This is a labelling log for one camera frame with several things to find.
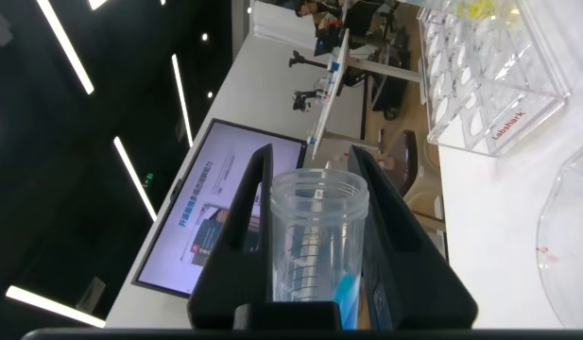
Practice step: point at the blue white paper cup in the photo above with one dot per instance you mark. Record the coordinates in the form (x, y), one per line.
(335, 66)

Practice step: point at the test tube with blue pigment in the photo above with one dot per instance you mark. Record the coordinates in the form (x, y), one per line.
(319, 226)

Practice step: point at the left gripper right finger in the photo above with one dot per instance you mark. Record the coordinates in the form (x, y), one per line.
(414, 283)

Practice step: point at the test tube with yellow pigment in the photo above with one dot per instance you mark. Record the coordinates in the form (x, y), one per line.
(480, 9)

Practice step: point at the person black top red trousers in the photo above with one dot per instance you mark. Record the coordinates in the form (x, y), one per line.
(314, 8)

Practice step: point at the large wall display screen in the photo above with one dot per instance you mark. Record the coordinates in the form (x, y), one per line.
(206, 212)

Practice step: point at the black tripod stand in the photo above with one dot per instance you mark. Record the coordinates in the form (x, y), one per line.
(307, 60)

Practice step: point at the ceiling light strip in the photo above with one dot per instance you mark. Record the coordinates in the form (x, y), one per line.
(135, 179)
(55, 307)
(66, 49)
(182, 101)

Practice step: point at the clear glass beaker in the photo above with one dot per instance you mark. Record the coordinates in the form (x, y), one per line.
(570, 283)

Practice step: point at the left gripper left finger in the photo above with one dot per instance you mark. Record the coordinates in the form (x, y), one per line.
(239, 264)

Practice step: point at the white long desk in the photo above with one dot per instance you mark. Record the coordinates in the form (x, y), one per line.
(336, 85)

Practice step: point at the black robot arm with gripper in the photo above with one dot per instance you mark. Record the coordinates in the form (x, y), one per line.
(303, 100)

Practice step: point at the clear acrylic test tube rack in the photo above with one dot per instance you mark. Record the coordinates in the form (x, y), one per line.
(508, 94)

